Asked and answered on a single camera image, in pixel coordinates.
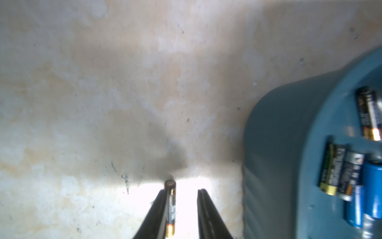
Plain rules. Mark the teal plastic storage box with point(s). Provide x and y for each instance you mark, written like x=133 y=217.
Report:
x=284 y=142

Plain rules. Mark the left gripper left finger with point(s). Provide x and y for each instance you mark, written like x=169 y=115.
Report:
x=154 y=224

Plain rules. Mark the grey black battery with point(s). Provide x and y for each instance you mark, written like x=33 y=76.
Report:
x=350 y=174

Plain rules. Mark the black gold AAA battery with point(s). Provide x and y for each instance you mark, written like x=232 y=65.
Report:
x=170 y=185

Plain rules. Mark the blue AAA battery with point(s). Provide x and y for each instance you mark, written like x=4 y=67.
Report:
x=355 y=208

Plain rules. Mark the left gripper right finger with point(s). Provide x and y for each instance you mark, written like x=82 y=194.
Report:
x=211 y=225

